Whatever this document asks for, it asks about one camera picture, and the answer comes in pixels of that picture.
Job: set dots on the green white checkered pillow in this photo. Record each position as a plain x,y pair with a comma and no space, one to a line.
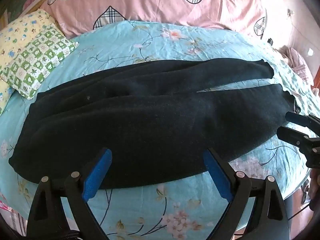
33,64

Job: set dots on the pink striped crumpled cloth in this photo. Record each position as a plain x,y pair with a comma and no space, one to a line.
297,63

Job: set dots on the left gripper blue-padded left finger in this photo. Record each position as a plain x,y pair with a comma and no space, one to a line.
59,209

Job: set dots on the person's right hand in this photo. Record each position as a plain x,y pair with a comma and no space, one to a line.
314,189

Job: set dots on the yellow cartoon print pillow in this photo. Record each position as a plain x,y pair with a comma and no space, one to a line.
16,35

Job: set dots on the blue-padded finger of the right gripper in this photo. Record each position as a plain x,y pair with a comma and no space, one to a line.
301,120
291,136

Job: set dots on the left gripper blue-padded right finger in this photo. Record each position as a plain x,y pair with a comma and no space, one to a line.
268,218

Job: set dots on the pink quilt with plaid hearts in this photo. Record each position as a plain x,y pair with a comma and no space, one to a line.
76,17

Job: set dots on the black pants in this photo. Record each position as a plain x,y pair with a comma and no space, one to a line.
157,118

